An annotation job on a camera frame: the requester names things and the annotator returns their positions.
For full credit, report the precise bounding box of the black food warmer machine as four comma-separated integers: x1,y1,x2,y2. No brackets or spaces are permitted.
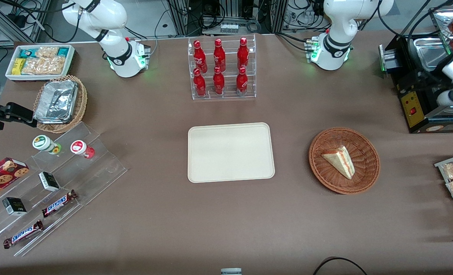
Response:
387,4,453,134

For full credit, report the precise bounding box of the green lid cup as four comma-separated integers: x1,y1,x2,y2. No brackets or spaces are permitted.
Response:
32,135,62,155

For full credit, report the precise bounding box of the triangular sandwich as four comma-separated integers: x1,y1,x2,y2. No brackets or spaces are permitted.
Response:
321,146,355,180

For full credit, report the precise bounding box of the red lid cup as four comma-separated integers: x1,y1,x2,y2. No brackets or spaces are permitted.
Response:
70,140,95,159

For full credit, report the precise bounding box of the red tartan cookie box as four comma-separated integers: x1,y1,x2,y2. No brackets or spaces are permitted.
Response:
0,157,30,204

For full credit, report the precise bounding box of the brown wicker basket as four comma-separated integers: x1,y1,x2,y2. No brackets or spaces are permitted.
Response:
309,127,380,195

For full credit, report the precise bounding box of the brown Snickers bar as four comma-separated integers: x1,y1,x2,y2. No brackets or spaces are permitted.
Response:
3,220,44,249
42,190,78,218

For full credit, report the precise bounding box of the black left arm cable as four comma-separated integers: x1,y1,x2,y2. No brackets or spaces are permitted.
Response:
377,0,453,50

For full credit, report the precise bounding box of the silver metal box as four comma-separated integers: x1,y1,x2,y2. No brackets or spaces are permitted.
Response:
379,43,403,75

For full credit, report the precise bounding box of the aluminium foil tray stack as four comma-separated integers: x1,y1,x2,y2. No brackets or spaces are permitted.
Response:
34,80,78,124

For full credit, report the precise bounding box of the black looped cable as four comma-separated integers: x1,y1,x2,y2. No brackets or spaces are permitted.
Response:
312,257,368,275

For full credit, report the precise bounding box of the light wicker basket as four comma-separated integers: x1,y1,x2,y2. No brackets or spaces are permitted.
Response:
34,74,88,134

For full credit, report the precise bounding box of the clear cracker bag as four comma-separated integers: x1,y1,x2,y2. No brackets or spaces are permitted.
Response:
36,47,59,59
22,57,65,75

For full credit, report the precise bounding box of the beige plastic tray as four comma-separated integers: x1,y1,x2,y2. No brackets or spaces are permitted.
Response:
188,122,275,183

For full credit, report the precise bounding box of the clear acrylic bottle rack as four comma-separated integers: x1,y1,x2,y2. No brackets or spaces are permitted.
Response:
188,34,257,100

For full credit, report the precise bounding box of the clear acrylic stepped shelf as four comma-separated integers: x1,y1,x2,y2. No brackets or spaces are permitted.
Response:
0,121,128,257

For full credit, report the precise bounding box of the grey metal wire rack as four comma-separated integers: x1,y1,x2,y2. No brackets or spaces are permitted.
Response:
435,152,453,234

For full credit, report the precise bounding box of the red cola bottle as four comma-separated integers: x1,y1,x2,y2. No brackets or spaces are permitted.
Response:
237,37,249,70
213,66,225,95
213,38,226,72
193,40,208,73
193,68,207,97
236,67,248,96

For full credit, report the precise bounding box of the white plastic snack bin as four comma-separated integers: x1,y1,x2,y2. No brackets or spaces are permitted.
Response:
5,44,75,83

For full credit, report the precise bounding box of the small black box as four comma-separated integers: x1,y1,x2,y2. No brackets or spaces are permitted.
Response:
39,171,60,192
2,197,27,216

